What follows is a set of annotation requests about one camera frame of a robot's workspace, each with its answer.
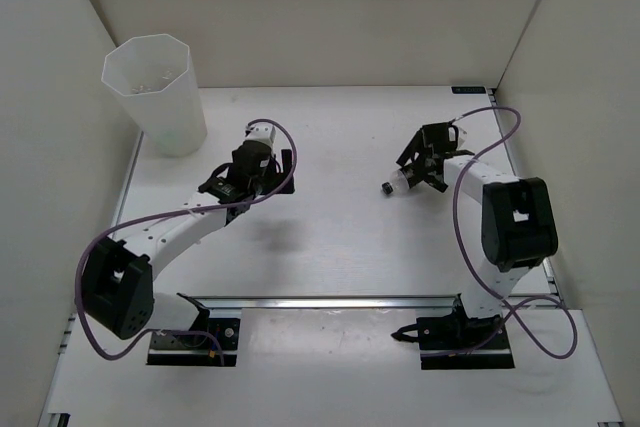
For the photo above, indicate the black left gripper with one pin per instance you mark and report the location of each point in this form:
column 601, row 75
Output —
column 272, row 167

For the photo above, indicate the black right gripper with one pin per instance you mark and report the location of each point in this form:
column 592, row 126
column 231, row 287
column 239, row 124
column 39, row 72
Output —
column 419, row 146

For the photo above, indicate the clear bottle black label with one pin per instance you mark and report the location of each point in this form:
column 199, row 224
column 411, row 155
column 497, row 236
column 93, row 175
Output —
column 400, row 182

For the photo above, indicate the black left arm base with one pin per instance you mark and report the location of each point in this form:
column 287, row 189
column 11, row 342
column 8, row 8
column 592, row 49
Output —
column 187, row 333

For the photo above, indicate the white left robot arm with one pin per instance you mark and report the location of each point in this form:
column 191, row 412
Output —
column 116, row 281

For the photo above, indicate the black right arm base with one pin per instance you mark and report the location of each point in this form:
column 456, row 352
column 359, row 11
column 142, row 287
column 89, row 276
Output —
column 458, row 342

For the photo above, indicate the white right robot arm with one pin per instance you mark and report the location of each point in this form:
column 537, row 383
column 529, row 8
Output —
column 517, row 226

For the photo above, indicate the translucent white plastic bin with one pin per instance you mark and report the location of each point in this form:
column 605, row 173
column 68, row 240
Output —
column 153, row 78

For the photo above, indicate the dark label on table edge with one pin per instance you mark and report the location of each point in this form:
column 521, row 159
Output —
column 468, row 90

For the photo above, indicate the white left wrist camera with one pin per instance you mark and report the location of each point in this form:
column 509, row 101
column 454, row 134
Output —
column 262, row 132

